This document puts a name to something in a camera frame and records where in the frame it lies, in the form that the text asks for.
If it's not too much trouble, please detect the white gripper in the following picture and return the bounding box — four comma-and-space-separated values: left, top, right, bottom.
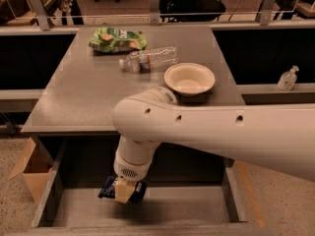
114, 153, 150, 204

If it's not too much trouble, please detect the dark blue rxbar wrapper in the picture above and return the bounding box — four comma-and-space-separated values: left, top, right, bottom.
98, 176, 147, 205

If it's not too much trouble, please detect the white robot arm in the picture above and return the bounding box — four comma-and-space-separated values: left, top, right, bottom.
112, 87, 315, 188

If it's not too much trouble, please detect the open grey top drawer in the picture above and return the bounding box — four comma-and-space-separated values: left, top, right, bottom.
1, 137, 272, 236

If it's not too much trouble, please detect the grey cabinet with top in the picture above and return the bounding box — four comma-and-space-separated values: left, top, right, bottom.
21, 25, 257, 189

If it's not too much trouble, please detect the cardboard box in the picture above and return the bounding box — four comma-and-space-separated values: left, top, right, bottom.
8, 138, 52, 205

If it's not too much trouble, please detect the white paper bowl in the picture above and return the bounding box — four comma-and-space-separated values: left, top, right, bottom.
164, 63, 216, 96

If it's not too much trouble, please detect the clear plastic water bottle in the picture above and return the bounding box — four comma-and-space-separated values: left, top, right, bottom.
119, 46, 179, 74

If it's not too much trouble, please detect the green snack bag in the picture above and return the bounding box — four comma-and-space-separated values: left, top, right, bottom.
89, 28, 147, 53

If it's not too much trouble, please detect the black office chair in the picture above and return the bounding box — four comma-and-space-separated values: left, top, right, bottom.
158, 0, 225, 23

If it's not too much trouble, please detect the clear sanitizer pump bottle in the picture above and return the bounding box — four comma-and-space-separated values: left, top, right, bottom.
277, 65, 299, 90

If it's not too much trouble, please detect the middle metal railing post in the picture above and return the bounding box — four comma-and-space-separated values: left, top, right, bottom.
149, 0, 159, 26

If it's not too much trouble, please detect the metal railing post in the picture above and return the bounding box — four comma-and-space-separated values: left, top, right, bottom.
30, 0, 50, 30
256, 0, 276, 26
149, 0, 159, 26

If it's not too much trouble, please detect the left metal railing post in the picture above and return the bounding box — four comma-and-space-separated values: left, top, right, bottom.
30, 0, 50, 30

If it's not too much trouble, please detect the right metal railing post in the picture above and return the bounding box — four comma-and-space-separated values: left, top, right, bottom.
256, 0, 276, 26

